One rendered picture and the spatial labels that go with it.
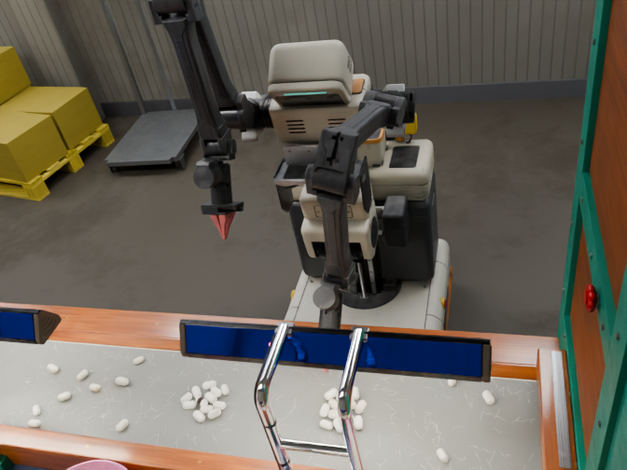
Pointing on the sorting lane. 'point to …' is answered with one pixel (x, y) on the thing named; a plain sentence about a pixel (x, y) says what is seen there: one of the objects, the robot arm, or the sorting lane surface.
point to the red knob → (591, 297)
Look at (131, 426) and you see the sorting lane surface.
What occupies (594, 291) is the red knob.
